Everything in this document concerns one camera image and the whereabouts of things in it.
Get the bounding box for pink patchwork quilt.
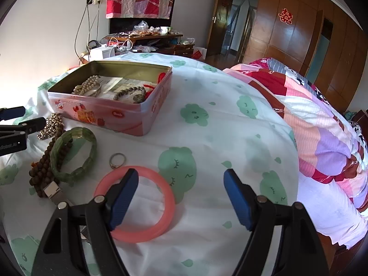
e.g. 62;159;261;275
224;58;367;249

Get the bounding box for wooden television cabinet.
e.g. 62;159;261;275
80;32;196;64

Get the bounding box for wooden wardrobe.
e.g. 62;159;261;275
239;0;367;112

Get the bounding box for red double happiness decal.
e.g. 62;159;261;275
278;8;293;26

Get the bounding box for brown wooden bead necklace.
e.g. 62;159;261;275
28;129;69;198

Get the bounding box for white cloud print bedsheet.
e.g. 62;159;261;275
1;54;299;275

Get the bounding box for pink metal tin box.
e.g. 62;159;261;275
47;60;172;136

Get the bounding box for red white paper bag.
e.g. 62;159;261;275
192;47;207;61

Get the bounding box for printed paper leaflet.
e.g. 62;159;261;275
96;76;157;100

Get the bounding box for gold bead chain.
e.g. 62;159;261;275
36;113;66;141

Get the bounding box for black television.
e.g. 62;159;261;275
108;17;172;34

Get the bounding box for white box appliance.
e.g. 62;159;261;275
89;46;115;60

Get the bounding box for small silver ring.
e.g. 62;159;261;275
108;152;127;170

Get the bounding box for hanging power cables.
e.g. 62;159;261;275
74;3;102;61

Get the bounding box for green jade bracelet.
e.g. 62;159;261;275
49;126;98;183

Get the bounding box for thin silver wire bangle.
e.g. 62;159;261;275
86;84;102;97

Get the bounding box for wooden headboard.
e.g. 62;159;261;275
352;110;368;140

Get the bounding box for patchwork cloth television cover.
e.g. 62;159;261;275
105;0;175;19

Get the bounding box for pink plastic bangle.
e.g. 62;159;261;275
94;166;175;243

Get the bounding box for wooden bedroom door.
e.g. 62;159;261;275
207;0;233;57

